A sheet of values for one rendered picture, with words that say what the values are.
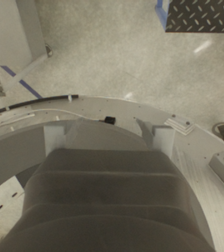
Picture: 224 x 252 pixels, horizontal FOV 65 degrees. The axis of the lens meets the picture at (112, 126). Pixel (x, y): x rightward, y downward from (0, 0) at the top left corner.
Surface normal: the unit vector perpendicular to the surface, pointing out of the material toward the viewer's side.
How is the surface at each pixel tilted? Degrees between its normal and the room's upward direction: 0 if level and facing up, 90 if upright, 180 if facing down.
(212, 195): 90
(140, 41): 0
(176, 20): 0
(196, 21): 0
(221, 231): 90
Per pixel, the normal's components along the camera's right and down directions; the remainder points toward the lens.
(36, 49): -0.12, 0.64
